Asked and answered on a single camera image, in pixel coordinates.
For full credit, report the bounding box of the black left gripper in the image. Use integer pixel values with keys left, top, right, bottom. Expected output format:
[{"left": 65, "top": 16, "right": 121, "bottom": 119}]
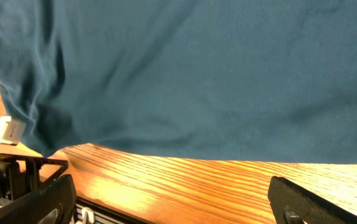
[{"left": 0, "top": 154, "right": 69, "bottom": 201}]

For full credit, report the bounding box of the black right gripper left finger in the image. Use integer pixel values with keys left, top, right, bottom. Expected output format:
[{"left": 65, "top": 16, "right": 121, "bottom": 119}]
[{"left": 0, "top": 174, "right": 76, "bottom": 224}]

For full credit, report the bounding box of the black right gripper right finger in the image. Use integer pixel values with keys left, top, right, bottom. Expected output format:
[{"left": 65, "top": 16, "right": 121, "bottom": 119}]
[{"left": 267, "top": 176, "right": 357, "bottom": 224}]

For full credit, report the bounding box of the dark blue shirt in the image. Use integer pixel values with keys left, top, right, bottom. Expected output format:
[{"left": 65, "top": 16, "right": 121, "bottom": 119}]
[{"left": 0, "top": 0, "right": 357, "bottom": 164}]

